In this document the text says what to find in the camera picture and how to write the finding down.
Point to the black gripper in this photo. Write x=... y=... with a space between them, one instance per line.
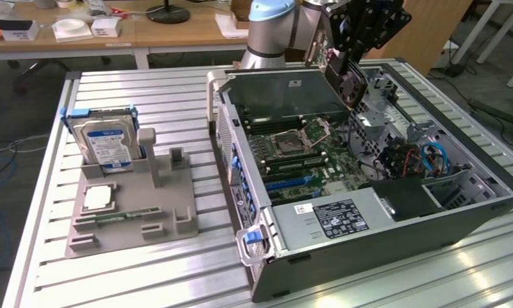
x=367 y=22

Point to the graphics card with fan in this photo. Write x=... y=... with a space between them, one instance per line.
x=346 y=83

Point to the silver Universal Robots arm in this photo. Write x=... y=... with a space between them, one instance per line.
x=269 y=29

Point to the wooden cabinet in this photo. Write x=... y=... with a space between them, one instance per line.
x=427 y=32

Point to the white flat box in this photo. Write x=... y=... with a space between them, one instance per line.
x=230 y=27

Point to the metal drive cage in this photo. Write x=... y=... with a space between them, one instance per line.
x=375 y=125

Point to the metal socket cover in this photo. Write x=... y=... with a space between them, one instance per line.
x=315 y=128

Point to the black floor stand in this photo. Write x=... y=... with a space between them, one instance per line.
x=499 y=109

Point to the CPU socket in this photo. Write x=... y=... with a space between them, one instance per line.
x=286 y=142

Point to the green motherboard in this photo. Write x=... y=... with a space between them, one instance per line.
x=337 y=157

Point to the wooden desk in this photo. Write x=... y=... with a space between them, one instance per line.
x=174 y=35

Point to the black round monitor base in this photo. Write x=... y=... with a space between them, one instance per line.
x=167 y=14

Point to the installed RAM sticks pair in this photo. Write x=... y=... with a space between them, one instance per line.
x=291 y=164

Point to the blue expansion slot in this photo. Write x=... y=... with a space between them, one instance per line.
x=287 y=183

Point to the grey disk bay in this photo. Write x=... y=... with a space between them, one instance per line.
x=457 y=189

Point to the small white carton box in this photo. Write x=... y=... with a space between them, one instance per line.
x=105 y=28

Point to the grey power supply unit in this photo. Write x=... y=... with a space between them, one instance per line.
x=325 y=221

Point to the open black PC case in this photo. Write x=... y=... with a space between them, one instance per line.
x=367 y=237

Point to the white round plastic holder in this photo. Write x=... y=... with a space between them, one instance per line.
x=71 y=30

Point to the hard disk in blue caddy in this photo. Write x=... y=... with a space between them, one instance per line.
x=103 y=146

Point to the white box with black lid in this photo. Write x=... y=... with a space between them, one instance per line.
x=18 y=30

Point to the silver CPU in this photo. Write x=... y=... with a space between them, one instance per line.
x=97 y=197

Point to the green RAM stick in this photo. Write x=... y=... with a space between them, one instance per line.
x=119 y=215

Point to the grey parts rack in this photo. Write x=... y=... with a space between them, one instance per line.
x=131 y=231

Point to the white table frame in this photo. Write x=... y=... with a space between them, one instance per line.
x=486 y=29

